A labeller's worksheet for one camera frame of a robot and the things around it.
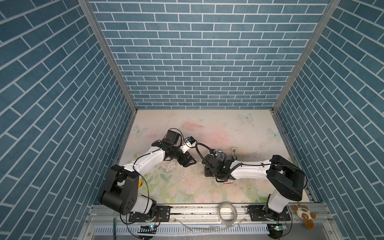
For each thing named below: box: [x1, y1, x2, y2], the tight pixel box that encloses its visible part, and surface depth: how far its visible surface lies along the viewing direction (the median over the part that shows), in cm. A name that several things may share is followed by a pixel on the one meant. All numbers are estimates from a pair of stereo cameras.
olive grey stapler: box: [232, 148, 238, 160], surface depth 93 cm
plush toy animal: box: [293, 204, 317, 230], surface depth 72 cm
